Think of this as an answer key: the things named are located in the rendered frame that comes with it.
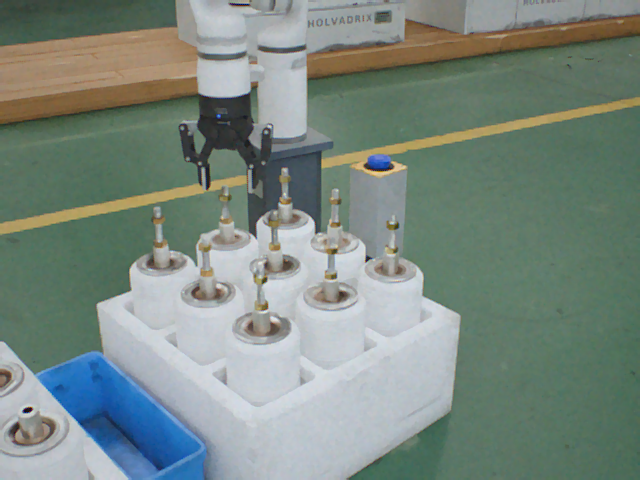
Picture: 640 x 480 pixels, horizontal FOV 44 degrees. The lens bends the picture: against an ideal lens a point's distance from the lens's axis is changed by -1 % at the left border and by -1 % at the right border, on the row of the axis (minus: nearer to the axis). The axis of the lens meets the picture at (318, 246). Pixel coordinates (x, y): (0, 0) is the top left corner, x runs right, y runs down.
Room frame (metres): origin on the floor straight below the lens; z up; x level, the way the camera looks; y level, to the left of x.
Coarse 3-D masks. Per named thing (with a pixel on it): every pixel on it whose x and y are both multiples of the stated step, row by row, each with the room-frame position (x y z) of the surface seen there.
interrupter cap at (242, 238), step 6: (234, 228) 1.15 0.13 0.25; (210, 234) 1.13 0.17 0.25; (216, 234) 1.13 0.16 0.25; (234, 234) 1.13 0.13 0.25; (240, 234) 1.13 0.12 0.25; (246, 234) 1.13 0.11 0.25; (210, 240) 1.10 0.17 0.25; (216, 240) 1.11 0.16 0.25; (234, 240) 1.11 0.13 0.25; (240, 240) 1.11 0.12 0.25; (246, 240) 1.11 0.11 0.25; (216, 246) 1.08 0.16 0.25; (222, 246) 1.08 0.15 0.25; (228, 246) 1.08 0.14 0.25; (234, 246) 1.08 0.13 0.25; (240, 246) 1.08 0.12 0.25
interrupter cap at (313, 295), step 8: (312, 288) 0.96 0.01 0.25; (320, 288) 0.96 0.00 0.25; (344, 288) 0.95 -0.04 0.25; (352, 288) 0.95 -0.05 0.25; (304, 296) 0.93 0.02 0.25; (312, 296) 0.93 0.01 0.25; (320, 296) 0.94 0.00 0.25; (344, 296) 0.94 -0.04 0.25; (352, 296) 0.93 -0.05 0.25; (312, 304) 0.91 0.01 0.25; (320, 304) 0.91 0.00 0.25; (328, 304) 0.91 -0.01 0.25; (336, 304) 0.91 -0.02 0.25; (344, 304) 0.91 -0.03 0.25; (352, 304) 0.91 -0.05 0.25
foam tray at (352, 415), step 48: (144, 336) 0.95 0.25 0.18; (432, 336) 0.97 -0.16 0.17; (144, 384) 0.94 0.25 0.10; (192, 384) 0.84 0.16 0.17; (336, 384) 0.84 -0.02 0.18; (384, 384) 0.90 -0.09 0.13; (432, 384) 0.97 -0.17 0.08; (192, 432) 0.85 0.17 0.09; (240, 432) 0.77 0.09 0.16; (288, 432) 0.78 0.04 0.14; (336, 432) 0.84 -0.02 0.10; (384, 432) 0.90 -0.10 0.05
